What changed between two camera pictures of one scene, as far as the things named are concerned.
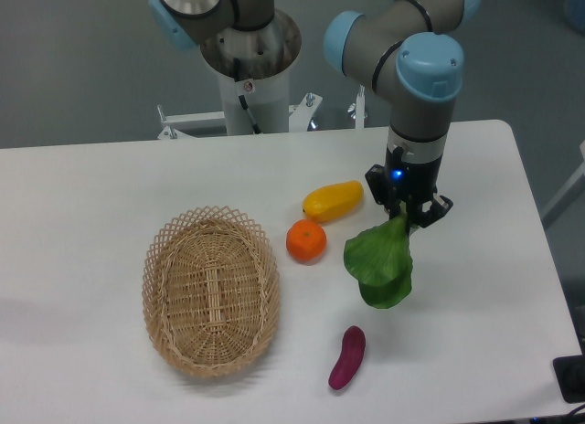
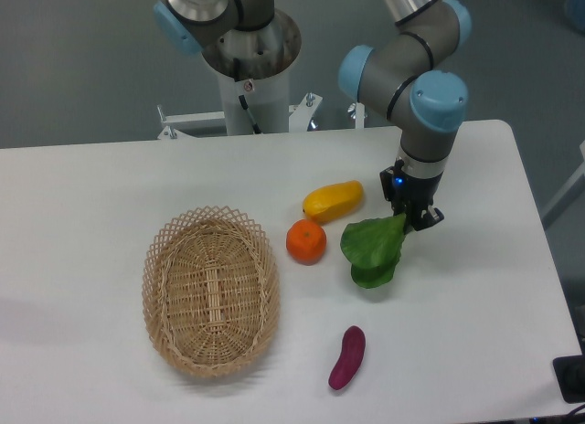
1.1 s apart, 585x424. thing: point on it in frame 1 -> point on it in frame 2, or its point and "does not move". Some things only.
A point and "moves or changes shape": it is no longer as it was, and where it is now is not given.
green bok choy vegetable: (379, 259) moves or changes shape
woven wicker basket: (210, 290) does not move
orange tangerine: (306, 241) does not move
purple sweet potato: (351, 356) does not move
